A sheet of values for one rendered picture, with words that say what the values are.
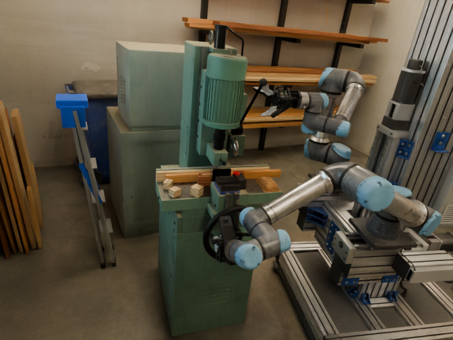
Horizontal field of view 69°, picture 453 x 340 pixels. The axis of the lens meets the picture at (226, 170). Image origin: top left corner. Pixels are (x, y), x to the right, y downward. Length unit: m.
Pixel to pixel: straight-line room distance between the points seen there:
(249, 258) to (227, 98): 0.72
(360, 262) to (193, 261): 0.81
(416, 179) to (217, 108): 1.05
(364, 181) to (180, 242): 0.89
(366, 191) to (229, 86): 0.69
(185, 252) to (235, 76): 0.87
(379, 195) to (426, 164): 0.70
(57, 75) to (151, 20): 1.06
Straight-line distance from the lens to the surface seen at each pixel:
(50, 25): 3.62
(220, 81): 1.45
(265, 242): 1.08
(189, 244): 1.66
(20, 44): 3.65
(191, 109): 1.71
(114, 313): 2.24
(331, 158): 2.00
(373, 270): 1.80
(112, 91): 3.13
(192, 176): 1.63
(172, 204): 1.50
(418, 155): 1.82
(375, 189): 1.19
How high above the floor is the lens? 1.67
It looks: 25 degrees down
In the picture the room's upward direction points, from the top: 7 degrees clockwise
